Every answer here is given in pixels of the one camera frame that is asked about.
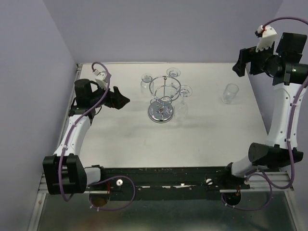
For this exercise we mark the clear wine glass far right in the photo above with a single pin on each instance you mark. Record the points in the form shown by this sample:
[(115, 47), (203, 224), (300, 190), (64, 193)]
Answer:
[(173, 73)]

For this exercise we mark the chrome wine glass rack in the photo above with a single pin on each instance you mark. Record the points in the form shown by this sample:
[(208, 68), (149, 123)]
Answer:
[(161, 109)]

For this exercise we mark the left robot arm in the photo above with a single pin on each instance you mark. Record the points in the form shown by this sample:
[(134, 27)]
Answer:
[(64, 172)]

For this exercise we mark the clear wine glass front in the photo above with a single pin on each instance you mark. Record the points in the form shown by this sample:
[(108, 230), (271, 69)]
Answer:
[(229, 93)]

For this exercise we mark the clear wine glass far left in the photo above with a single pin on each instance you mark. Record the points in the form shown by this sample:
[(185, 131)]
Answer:
[(145, 84)]

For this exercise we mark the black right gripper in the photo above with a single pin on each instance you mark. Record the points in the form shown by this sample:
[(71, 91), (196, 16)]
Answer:
[(247, 55)]

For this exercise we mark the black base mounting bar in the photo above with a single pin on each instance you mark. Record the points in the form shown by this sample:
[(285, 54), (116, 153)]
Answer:
[(167, 183)]

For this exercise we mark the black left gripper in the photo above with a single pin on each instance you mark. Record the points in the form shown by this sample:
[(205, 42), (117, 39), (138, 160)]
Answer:
[(116, 99)]

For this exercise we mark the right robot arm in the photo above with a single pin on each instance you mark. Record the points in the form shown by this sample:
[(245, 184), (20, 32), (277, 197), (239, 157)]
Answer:
[(282, 64)]

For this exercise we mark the clear wine glass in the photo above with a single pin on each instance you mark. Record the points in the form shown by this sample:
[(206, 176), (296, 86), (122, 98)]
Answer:
[(145, 84), (181, 108), (229, 93), (173, 73)]

